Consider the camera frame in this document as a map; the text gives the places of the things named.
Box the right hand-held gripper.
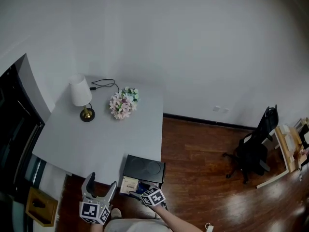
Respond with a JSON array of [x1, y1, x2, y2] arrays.
[[129, 182, 166, 207]]

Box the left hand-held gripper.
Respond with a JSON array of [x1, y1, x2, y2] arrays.
[[79, 172, 118, 225]]

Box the beige paper packet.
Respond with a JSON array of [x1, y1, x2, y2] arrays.
[[120, 179, 139, 194]]

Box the black drawer box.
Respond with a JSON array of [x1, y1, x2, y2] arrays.
[[119, 154, 167, 198]]

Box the person's right forearm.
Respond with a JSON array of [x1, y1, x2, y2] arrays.
[[151, 203, 203, 232]]

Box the person's left forearm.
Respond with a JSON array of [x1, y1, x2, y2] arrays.
[[89, 222, 104, 232]]

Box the person's grey shorts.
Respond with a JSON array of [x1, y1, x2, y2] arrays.
[[103, 217, 174, 232]]

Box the grey table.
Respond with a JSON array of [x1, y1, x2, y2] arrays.
[[31, 75, 164, 186]]

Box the open wooden box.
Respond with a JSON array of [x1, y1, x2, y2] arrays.
[[25, 187, 58, 227]]

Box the pink and white flower bouquet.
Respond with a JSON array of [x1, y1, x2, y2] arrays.
[[109, 87, 140, 120]]

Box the black baseboard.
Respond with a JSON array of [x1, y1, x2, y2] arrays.
[[163, 113, 258, 131]]

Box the white shade brass table lamp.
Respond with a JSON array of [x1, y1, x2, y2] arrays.
[[69, 74, 96, 123]]

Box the black office chair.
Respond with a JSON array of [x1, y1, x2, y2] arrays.
[[223, 104, 278, 185]]

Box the light wooden desk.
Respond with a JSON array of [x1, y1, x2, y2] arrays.
[[256, 126, 309, 189]]

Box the white keyboard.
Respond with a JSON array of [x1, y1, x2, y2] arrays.
[[283, 133, 296, 152]]

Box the black chair with white cushion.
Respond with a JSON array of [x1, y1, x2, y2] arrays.
[[299, 123, 309, 149]]

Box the black door frame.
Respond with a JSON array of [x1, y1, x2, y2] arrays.
[[0, 54, 45, 203]]

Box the black lamp cable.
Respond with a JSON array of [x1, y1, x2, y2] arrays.
[[89, 79, 120, 93]]

